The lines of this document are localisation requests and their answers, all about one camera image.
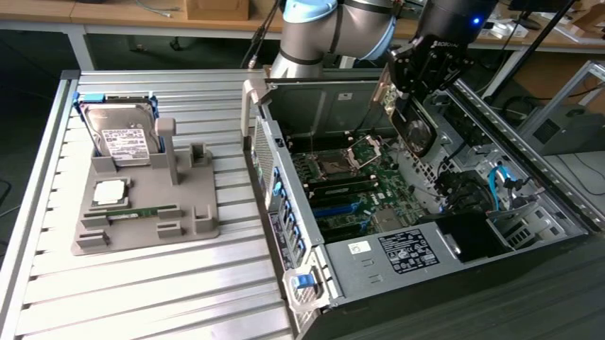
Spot long wooden desk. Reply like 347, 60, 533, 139
0, 0, 605, 72

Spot grey cable with plug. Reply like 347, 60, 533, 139
134, 0, 172, 18

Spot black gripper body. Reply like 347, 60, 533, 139
409, 0, 500, 63

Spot green RAM stick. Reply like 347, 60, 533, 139
104, 206, 162, 219

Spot green motherboard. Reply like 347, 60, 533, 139
289, 134, 429, 245

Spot black monitor with stand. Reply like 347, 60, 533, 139
508, 0, 576, 30

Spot silver hard disk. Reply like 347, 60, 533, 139
78, 102, 156, 167

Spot grey parts rack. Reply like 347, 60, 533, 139
70, 118, 222, 256

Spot black open PC case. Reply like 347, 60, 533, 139
241, 76, 605, 340

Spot aluminium profile frame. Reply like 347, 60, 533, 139
538, 59, 605, 118

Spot silver CPU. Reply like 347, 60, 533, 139
92, 179, 130, 207

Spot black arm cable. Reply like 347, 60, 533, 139
239, 0, 281, 69

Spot black RAM stick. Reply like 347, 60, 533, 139
309, 179, 378, 199

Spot grey metal disk bay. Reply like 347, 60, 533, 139
485, 201, 591, 253

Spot blue SATA wire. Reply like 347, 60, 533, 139
488, 164, 514, 213

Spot grey power supply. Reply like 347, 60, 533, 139
323, 212, 516, 302

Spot blue disk carrier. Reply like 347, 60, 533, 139
72, 91, 164, 157

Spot grey computer tower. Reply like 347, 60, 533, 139
517, 104, 605, 157

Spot brown cardboard piece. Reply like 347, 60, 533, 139
572, 3, 605, 35

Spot cardboard box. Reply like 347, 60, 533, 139
183, 0, 251, 21

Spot black stand pole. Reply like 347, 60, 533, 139
481, 0, 578, 107

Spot white box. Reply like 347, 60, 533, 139
490, 21, 529, 40

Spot silver socket cover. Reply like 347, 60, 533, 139
347, 134, 383, 167

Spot silver chipset heatsink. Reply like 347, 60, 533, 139
373, 208, 404, 228

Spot graphics card with fan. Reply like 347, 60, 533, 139
370, 69, 438, 159

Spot blue case latch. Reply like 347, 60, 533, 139
290, 273, 317, 290

